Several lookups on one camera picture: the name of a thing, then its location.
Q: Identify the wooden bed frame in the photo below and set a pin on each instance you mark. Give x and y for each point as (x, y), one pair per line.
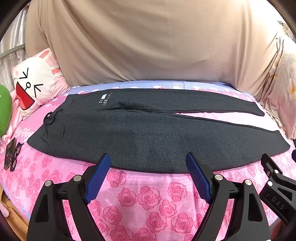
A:
(11, 222)

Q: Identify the black eyeglasses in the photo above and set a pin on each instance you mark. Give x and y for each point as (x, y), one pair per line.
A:
(12, 155)

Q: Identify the white curtain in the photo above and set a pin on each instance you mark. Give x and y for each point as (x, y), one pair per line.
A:
(13, 30)

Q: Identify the grey metal bed rail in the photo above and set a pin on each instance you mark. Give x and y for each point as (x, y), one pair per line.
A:
(9, 52)

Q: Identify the pink rose print bedsheet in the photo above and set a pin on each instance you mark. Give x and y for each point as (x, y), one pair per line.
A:
(143, 197)

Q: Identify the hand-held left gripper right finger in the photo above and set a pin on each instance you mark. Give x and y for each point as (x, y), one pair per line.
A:
(198, 178)

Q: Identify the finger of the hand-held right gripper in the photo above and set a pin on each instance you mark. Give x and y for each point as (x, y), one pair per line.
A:
(277, 192)
(294, 155)

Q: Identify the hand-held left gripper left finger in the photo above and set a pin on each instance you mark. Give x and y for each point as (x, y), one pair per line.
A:
(99, 176)

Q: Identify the floral cream pillow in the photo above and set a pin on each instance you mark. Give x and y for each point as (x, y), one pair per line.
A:
(286, 76)

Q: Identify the white rabbit face pillow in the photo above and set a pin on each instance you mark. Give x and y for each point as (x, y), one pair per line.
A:
(41, 76)

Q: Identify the dark grey pants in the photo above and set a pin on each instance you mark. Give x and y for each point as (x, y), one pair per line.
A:
(138, 134)

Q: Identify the green plush toy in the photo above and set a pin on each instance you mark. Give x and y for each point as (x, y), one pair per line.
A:
(4, 111)

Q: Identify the beige cloth cover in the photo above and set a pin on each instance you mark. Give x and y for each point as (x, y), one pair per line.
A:
(150, 41)

